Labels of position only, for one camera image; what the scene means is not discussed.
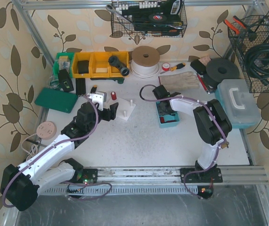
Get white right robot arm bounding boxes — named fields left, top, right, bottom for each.
left=152, top=85, right=232, bottom=172

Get black rectangular case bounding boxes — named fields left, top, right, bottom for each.
left=190, top=59, right=206, bottom=75

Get orange handled pliers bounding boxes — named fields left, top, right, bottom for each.
left=223, top=16, right=247, bottom=35

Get wire basket with hose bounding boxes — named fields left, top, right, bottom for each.
left=228, top=14, right=269, bottom=93

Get sandpaper sheet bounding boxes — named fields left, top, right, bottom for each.
left=198, top=55, right=211, bottom=66

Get white four-peg base plate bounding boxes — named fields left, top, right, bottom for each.
left=116, top=97, right=136, bottom=121

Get beige work glove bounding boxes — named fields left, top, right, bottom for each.
left=159, top=72, right=199, bottom=92

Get white cable spool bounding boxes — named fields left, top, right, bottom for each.
left=130, top=46, right=160, bottom=79

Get small teal parts tray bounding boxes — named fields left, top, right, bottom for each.
left=156, top=102, right=180, bottom=129

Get black box in bin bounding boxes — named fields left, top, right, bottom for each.
left=77, top=60, right=89, bottom=74

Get black coiled hose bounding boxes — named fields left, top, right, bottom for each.
left=244, top=41, right=269, bottom=81

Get round beige sanding disc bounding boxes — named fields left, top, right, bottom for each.
left=36, top=121, right=57, bottom=140

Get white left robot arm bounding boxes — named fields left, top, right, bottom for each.
left=0, top=101, right=119, bottom=211

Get green storage bin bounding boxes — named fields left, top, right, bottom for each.
left=53, top=52, right=74, bottom=77

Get yellow storage bins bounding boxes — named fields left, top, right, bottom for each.
left=72, top=51, right=130, bottom=79

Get dark grey empty spool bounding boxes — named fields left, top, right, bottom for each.
left=204, top=58, right=240, bottom=89

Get red white tape roll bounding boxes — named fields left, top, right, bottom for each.
left=162, top=63, right=170, bottom=71

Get wire basket with tools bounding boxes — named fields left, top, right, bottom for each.
left=106, top=0, right=187, bottom=40

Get thin black screwdriver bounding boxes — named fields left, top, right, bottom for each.
left=90, top=85, right=98, bottom=94

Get white coiled cord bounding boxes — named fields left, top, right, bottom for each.
left=21, top=134, right=47, bottom=163

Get dark grey pipe fitting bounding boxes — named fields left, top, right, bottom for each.
left=108, top=56, right=130, bottom=77

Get teal clear lid toolbox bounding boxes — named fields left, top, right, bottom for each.
left=215, top=79, right=261, bottom=129

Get black green battery device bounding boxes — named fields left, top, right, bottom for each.
left=58, top=69, right=74, bottom=92

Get black remote-like block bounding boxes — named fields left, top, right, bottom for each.
left=75, top=78, right=86, bottom=96

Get yellow black nut driver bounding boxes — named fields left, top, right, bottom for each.
left=160, top=63, right=186, bottom=74

